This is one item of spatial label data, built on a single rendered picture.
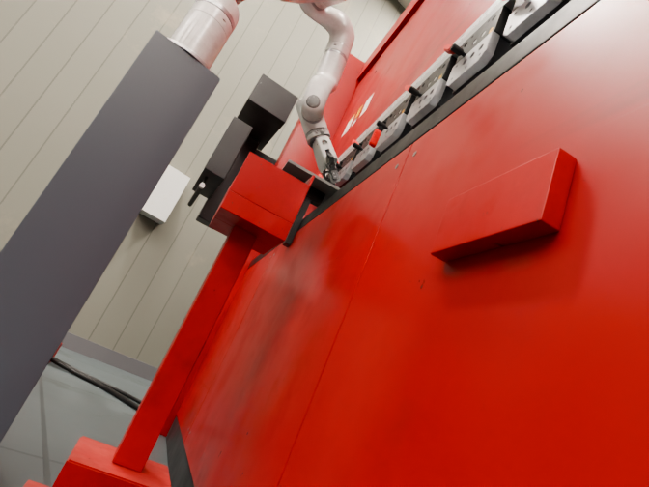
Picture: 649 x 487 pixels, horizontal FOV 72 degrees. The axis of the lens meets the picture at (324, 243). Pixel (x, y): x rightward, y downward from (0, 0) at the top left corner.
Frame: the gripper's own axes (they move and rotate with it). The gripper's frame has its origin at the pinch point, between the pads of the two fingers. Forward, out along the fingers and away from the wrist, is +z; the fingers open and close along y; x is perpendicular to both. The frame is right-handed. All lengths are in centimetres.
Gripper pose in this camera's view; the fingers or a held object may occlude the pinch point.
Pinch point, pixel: (332, 181)
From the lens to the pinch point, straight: 153.9
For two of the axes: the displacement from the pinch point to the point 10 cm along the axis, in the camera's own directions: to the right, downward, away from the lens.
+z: 2.9, 9.3, -2.1
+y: -1.9, 2.7, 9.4
